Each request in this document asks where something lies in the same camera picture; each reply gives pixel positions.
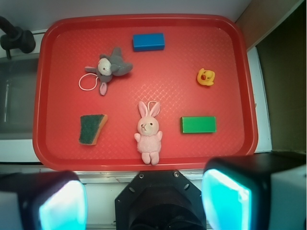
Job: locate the yellow rubber duck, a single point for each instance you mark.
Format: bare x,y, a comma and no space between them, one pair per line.
206,77

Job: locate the metal sink basin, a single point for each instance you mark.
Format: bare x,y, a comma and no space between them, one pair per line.
17,96

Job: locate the blue block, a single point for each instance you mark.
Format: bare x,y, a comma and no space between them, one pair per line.
148,42

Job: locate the green block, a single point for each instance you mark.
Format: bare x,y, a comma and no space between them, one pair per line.
198,124

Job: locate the green and yellow sponge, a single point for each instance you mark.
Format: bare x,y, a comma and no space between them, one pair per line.
91,126

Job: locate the red plastic tray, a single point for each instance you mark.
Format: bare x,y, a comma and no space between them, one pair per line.
167,76

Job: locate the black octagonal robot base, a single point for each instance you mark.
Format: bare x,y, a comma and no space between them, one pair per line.
160,200

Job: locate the grey plush mouse toy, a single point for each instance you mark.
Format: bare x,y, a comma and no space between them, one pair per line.
107,67

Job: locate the pink plush bunny toy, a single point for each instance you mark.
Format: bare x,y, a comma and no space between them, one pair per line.
149,135

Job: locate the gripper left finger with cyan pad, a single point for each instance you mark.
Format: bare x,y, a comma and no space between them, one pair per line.
42,201

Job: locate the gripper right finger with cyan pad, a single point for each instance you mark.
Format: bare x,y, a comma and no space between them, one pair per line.
263,191

